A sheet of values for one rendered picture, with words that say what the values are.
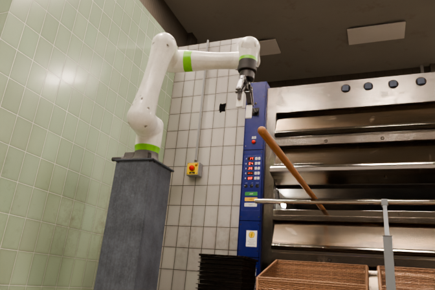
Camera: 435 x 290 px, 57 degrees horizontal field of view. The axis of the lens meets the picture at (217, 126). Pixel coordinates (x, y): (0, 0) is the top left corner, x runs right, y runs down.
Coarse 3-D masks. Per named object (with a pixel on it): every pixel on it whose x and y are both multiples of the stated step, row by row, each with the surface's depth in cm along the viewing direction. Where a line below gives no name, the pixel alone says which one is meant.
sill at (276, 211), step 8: (352, 216) 254; (360, 216) 252; (368, 216) 250; (376, 216) 248; (392, 216) 245; (400, 216) 244; (408, 216) 242; (416, 216) 241; (424, 216) 239; (432, 216) 237
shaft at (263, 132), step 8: (264, 128) 138; (264, 136) 140; (272, 144) 148; (280, 152) 158; (280, 160) 166; (288, 160) 170; (288, 168) 176; (296, 176) 188; (304, 184) 204; (312, 192) 223; (320, 208) 259
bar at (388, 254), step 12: (336, 204) 225; (348, 204) 222; (360, 204) 220; (372, 204) 218; (384, 204) 214; (396, 204) 213; (408, 204) 211; (420, 204) 209; (432, 204) 207; (384, 216) 205; (384, 240) 188; (384, 252) 186
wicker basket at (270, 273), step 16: (272, 272) 243; (288, 272) 250; (304, 272) 247; (320, 272) 244; (336, 272) 241; (352, 272) 238; (368, 272) 224; (256, 288) 210; (272, 288) 208; (288, 288) 205; (304, 288) 202; (320, 288) 238; (336, 288) 198; (352, 288) 195; (368, 288) 230
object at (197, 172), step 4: (188, 164) 302; (192, 164) 300; (200, 164) 301; (188, 168) 300; (196, 168) 298; (200, 168) 300; (188, 172) 299; (192, 172) 298; (196, 172) 297; (200, 172) 300; (188, 176) 302; (192, 176) 301; (196, 176) 300; (200, 176) 300
